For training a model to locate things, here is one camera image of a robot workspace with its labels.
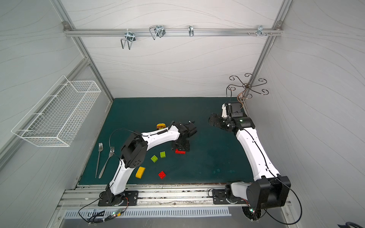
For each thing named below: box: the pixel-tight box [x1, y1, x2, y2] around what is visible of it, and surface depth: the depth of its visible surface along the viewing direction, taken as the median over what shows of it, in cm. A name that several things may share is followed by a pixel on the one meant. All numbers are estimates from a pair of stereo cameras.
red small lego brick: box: [157, 170, 167, 180], surface depth 82 cm
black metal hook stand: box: [227, 73, 269, 102], surface depth 87 cm
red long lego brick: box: [174, 149, 186, 155], surface depth 90 cm
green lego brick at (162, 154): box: [159, 151, 166, 159], surface depth 90 cm
